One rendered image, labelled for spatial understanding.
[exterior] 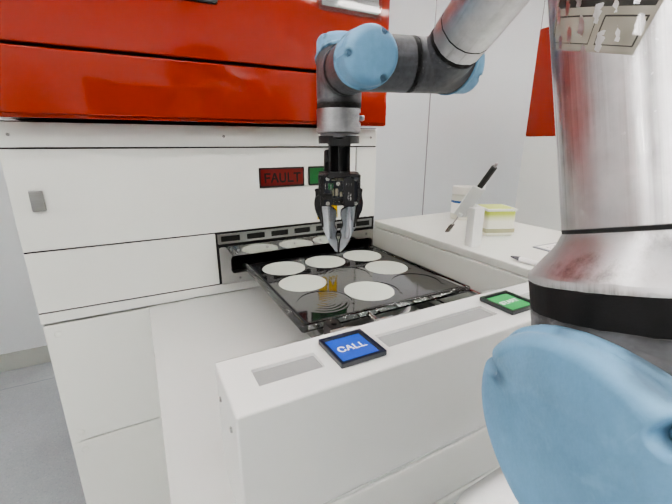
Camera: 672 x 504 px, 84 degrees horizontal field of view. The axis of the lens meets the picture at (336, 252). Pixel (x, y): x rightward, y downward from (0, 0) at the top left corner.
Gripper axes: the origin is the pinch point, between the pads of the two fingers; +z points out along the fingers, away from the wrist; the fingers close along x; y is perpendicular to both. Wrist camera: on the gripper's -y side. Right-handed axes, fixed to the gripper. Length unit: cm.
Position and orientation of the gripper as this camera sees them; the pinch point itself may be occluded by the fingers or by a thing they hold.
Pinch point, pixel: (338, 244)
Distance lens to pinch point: 71.7
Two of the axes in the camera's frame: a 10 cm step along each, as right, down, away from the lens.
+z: 0.0, 9.6, 2.8
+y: 0.1, 2.8, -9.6
